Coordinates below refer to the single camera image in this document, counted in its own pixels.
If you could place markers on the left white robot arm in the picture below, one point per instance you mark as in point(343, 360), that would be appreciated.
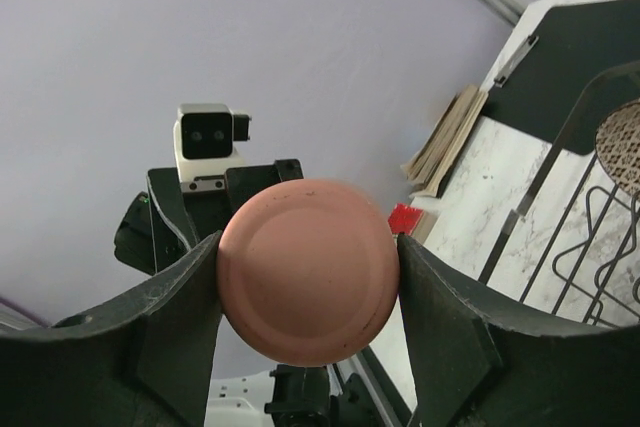
point(239, 401)

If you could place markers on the black clipboard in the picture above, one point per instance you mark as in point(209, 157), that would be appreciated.
point(574, 44)

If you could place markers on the red cover book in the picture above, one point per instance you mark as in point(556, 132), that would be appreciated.
point(411, 221)

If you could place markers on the black wire dish rack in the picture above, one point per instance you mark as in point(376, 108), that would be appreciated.
point(571, 245)

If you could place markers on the pink plastic cup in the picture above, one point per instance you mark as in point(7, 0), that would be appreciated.
point(308, 272)

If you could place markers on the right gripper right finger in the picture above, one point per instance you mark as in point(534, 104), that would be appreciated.
point(480, 358)

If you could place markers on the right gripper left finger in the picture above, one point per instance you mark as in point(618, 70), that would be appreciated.
point(143, 358)

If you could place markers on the colourful paperback book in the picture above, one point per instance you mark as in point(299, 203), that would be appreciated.
point(429, 166)

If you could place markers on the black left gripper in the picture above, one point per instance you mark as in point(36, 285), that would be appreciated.
point(168, 219)

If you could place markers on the patterned beige bowl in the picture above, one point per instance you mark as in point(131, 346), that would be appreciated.
point(617, 147)

